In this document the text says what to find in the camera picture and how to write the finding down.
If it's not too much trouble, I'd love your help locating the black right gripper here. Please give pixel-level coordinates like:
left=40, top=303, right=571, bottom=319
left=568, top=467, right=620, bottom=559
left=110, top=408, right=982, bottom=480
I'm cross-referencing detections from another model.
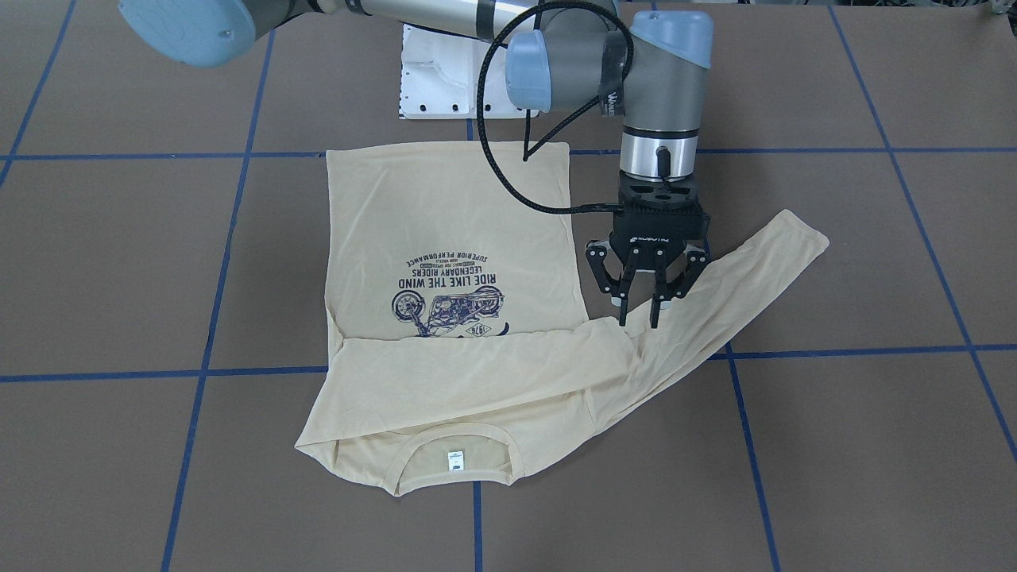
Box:
left=585, top=175, right=710, bottom=329

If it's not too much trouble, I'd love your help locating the cream long-sleeve printed shirt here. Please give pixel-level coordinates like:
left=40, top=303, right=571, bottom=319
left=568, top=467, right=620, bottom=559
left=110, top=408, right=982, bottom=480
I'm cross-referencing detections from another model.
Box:
left=295, top=141, right=829, bottom=497

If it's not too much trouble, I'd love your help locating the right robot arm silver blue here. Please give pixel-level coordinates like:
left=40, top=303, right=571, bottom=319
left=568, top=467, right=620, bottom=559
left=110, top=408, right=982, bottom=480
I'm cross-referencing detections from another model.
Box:
left=118, top=1, right=715, bottom=327

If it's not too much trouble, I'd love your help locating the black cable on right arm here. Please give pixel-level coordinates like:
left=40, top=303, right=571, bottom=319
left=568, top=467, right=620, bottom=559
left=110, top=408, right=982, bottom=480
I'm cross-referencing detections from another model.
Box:
left=475, top=0, right=636, bottom=217

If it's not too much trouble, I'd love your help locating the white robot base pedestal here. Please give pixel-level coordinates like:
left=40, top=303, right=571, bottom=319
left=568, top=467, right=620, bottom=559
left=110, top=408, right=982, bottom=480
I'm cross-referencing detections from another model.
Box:
left=399, top=23, right=489, bottom=120

